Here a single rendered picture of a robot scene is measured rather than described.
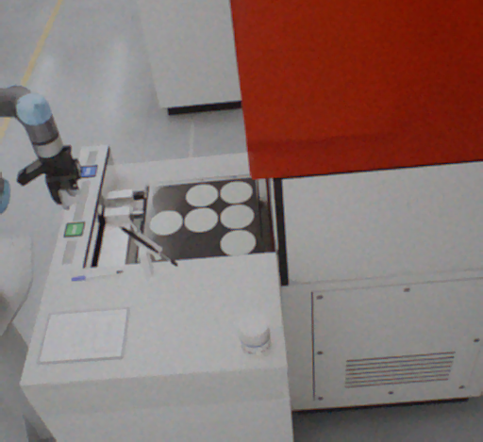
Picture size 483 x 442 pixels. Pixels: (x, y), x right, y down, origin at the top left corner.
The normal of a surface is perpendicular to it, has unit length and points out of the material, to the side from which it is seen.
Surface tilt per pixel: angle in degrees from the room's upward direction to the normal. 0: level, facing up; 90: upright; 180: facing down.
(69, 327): 0
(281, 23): 90
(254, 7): 90
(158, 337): 0
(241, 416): 90
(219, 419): 90
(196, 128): 0
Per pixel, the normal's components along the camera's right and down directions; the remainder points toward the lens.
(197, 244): -0.10, -0.73
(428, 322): 0.03, 0.68
